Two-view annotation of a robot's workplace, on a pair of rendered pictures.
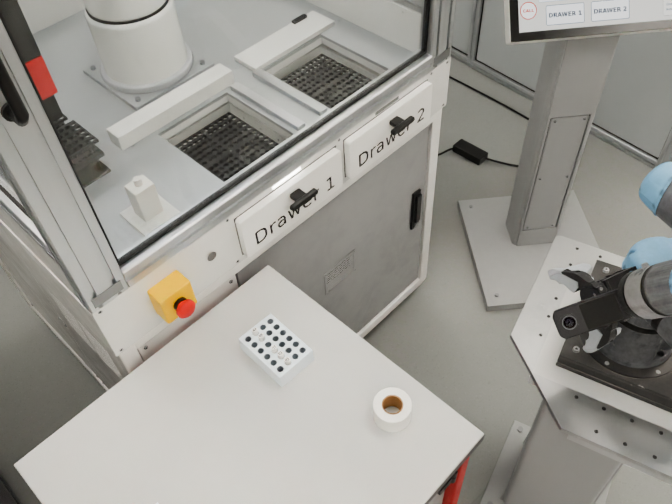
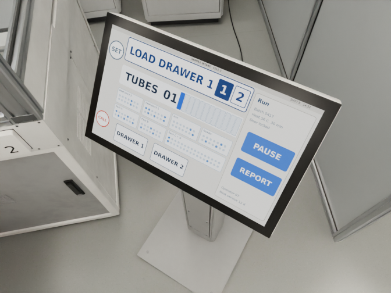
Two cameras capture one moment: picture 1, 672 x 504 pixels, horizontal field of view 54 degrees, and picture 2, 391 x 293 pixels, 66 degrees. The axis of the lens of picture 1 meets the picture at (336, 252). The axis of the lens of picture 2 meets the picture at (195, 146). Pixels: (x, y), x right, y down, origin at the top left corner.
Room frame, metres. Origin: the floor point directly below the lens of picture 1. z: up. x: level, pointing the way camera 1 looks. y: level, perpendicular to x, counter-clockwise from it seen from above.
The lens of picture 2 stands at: (1.21, -0.94, 1.62)
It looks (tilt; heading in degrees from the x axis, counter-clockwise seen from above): 60 degrees down; 35
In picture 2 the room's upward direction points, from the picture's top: 4 degrees counter-clockwise
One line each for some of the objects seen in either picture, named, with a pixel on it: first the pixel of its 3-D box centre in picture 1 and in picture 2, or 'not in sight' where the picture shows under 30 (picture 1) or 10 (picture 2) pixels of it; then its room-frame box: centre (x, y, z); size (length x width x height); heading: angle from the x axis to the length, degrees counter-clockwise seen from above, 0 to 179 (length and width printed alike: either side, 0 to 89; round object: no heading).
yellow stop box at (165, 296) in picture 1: (173, 297); not in sight; (0.76, 0.32, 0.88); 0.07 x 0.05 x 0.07; 133
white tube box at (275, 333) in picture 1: (276, 349); not in sight; (0.69, 0.13, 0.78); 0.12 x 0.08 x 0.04; 41
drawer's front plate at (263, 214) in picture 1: (292, 201); not in sight; (1.00, 0.08, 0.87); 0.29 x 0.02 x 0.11; 133
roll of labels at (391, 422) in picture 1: (392, 409); not in sight; (0.55, -0.08, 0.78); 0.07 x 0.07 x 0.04
